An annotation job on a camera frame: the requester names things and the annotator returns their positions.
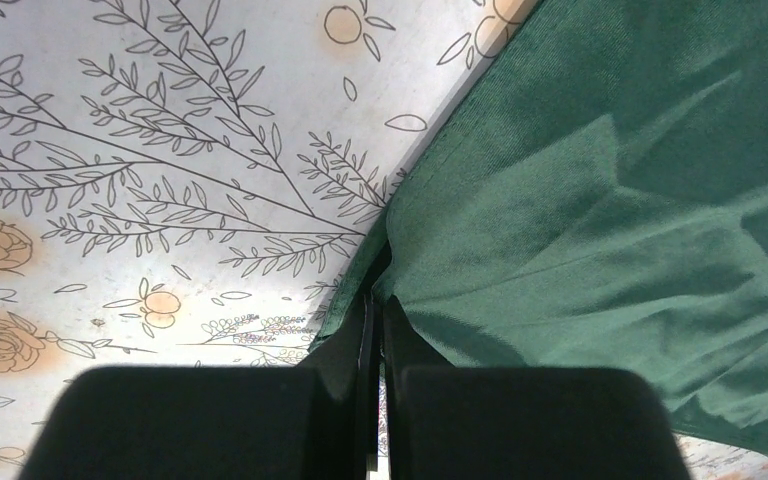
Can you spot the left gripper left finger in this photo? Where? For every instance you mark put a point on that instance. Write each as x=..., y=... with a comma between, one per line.
x=314, y=420

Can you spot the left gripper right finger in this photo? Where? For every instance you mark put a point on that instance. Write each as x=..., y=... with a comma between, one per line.
x=449, y=422

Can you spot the dark green cloth napkin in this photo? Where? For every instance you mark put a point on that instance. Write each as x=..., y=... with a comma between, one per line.
x=600, y=198

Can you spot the floral patterned table mat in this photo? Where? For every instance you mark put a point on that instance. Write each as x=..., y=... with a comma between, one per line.
x=187, y=182

